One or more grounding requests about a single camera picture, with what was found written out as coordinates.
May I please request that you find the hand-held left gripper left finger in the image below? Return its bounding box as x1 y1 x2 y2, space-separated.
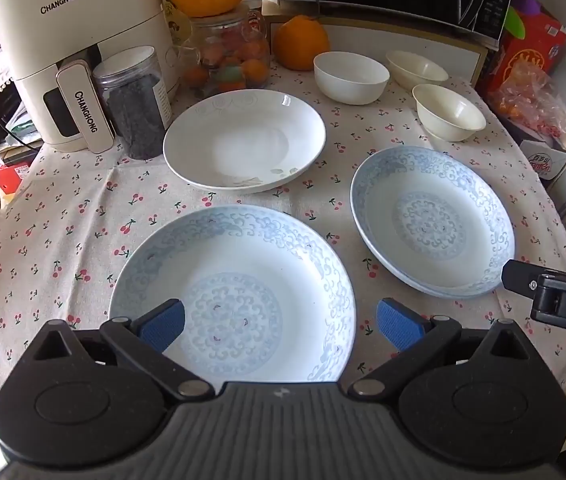
33 299 215 403

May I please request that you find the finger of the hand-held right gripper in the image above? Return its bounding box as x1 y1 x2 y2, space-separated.
502 260 544 303

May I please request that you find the plastic bag of oranges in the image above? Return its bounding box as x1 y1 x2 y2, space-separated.
488 62 566 146

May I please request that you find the white porcelain bowl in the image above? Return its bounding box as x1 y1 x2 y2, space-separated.
313 51 390 106

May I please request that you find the pile of small oranges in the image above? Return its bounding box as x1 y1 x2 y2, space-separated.
185 30 270 96

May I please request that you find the glass jar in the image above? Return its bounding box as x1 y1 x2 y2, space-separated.
179 2 271 101

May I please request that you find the cherry print tablecloth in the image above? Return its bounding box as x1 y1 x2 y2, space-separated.
0 55 566 411

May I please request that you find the cream plastic bowl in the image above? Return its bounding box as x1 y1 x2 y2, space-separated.
386 50 450 92
411 84 487 142

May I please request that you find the plastic jar with dark contents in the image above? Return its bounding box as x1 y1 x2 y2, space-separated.
92 46 174 161

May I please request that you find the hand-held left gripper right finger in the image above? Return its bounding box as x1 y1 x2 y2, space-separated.
348 298 531 402

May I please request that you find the white floral plate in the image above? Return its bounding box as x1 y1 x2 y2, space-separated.
163 91 327 194

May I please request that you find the blue patterned plate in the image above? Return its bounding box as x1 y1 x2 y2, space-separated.
108 205 357 383
353 185 508 300
350 146 516 296

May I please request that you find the red gift box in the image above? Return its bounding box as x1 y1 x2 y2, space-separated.
483 5 566 111

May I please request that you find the cream air fryer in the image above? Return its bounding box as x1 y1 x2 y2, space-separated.
0 0 179 154

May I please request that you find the white carton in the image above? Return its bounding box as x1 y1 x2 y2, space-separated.
513 125 566 181

